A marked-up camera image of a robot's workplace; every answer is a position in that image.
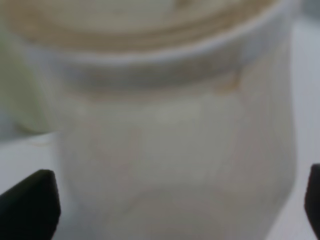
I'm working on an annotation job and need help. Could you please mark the clear plastic drink bottle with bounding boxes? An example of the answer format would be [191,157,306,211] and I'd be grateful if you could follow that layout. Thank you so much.
[1,0,301,240]

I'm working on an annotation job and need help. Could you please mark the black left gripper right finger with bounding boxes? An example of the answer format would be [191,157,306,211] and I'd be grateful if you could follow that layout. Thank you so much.
[304,163,320,240]

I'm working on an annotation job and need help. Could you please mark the pale green plastic cup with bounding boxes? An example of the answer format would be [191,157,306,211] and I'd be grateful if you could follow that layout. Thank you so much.
[0,15,60,134]

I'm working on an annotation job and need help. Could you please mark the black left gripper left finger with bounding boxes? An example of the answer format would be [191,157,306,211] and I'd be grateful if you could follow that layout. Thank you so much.
[0,169,61,240]

